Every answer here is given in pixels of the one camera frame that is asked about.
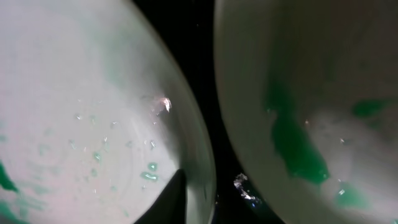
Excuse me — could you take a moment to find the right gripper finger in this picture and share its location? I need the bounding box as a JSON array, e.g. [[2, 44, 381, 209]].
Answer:
[[135, 169, 187, 224]]

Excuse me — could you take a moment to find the white plate green smear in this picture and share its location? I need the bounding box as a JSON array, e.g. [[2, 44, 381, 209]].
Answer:
[[1, 0, 216, 223]]

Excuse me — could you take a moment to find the round dark green tray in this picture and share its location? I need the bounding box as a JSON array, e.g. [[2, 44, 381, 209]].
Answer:
[[134, 0, 281, 224]]

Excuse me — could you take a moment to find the pale green plate top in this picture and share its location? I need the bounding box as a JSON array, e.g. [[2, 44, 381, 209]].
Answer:
[[215, 0, 397, 223]]

